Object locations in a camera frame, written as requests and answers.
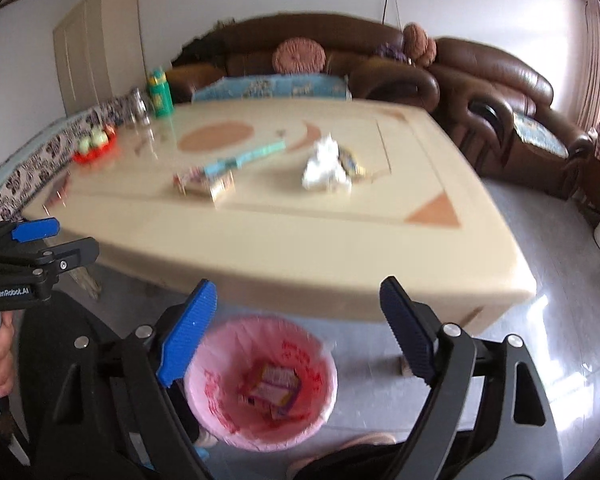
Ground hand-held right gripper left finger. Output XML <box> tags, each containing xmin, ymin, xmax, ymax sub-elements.
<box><xmin>32</xmin><ymin>280</ymin><xmax>218</xmax><ymax>480</ymax></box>

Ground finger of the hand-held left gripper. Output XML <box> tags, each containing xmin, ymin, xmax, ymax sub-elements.
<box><xmin>0</xmin><ymin>237</ymin><xmax>101</xmax><ymax>275</ymax></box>
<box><xmin>0</xmin><ymin>217</ymin><xmax>61</xmax><ymax>257</ymax></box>

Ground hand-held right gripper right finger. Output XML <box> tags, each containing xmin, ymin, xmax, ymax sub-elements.
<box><xmin>379</xmin><ymin>276</ymin><xmax>563</xmax><ymax>480</ymax></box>

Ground trash bin with pink bag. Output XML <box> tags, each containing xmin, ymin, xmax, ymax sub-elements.
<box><xmin>184</xmin><ymin>315</ymin><xmax>338</xmax><ymax>452</ymax></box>

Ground purple snack packet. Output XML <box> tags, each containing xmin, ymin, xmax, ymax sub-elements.
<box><xmin>237</xmin><ymin>362</ymin><xmax>301</xmax><ymax>418</ymax></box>

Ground person's left hand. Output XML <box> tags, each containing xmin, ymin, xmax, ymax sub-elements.
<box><xmin>0</xmin><ymin>312</ymin><xmax>17</xmax><ymax>401</ymax></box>

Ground red tray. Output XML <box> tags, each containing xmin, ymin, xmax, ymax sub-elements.
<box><xmin>72</xmin><ymin>130</ymin><xmax>118</xmax><ymax>163</ymax></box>

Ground cream coffee table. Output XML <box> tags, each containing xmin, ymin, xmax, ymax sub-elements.
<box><xmin>22</xmin><ymin>97</ymin><xmax>538</xmax><ymax>323</ymax></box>

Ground person's right leg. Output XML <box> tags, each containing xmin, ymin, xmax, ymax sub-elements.
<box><xmin>287</xmin><ymin>442</ymin><xmax>406</xmax><ymax>480</ymax></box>

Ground red card box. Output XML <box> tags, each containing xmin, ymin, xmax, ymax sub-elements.
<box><xmin>173</xmin><ymin>167</ymin><xmax>236</xmax><ymax>204</ymax></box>

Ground glass pitcher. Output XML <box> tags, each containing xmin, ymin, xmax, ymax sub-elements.
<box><xmin>127</xmin><ymin>87</ymin><xmax>151</xmax><ymax>126</ymax></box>

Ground yellow snack wrapper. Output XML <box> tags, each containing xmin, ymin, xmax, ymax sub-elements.
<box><xmin>340</xmin><ymin>147</ymin><xmax>376</xmax><ymax>181</ymax></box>

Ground green water bottle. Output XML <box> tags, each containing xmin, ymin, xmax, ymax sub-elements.
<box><xmin>147</xmin><ymin>67</ymin><xmax>174</xmax><ymax>118</ymax></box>

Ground teal toy sword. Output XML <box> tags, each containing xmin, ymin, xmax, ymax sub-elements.
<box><xmin>202</xmin><ymin>141</ymin><xmax>287</xmax><ymax>176</ymax></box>

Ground clear plastic bag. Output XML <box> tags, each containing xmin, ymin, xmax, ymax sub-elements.
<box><xmin>301</xmin><ymin>133</ymin><xmax>353</xmax><ymax>192</ymax></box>

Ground cream wardrobe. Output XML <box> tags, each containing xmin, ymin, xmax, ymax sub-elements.
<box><xmin>53</xmin><ymin>0</ymin><xmax>146</xmax><ymax>116</ymax></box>

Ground blue lace seat cover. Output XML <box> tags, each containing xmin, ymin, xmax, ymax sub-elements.
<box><xmin>512</xmin><ymin>112</ymin><xmax>570</xmax><ymax>158</ymax></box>

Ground dark clothes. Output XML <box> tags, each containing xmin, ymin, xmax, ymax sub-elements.
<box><xmin>180</xmin><ymin>35</ymin><xmax>226</xmax><ymax>66</ymax></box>

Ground brown leather sofa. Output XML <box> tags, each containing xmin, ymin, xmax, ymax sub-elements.
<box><xmin>167</xmin><ymin>14</ymin><xmax>441</xmax><ymax>113</ymax></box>

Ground blue printed seat cover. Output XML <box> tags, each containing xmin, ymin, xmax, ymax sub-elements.
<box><xmin>192</xmin><ymin>72</ymin><xmax>353</xmax><ymax>103</ymax></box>

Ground brown leather armchair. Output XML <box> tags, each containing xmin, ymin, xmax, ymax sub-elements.
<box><xmin>432</xmin><ymin>36</ymin><xmax>593</xmax><ymax>201</ymax></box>

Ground pink round cushion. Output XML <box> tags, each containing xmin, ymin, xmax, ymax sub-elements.
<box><xmin>402</xmin><ymin>22</ymin><xmax>437</xmax><ymax>66</ymax></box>
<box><xmin>272</xmin><ymin>37</ymin><xmax>327</xmax><ymax>75</ymax></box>

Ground pink curtain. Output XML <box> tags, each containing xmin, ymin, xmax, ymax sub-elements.
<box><xmin>575</xmin><ymin>0</ymin><xmax>600</xmax><ymax>128</ymax></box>

